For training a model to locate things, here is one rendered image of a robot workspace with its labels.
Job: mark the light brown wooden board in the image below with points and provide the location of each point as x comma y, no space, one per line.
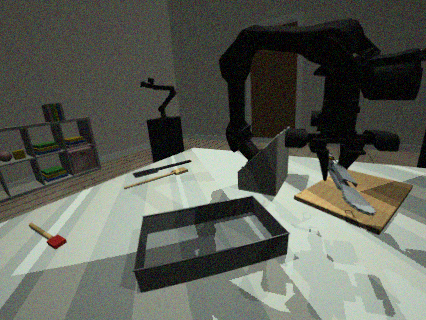
385,195

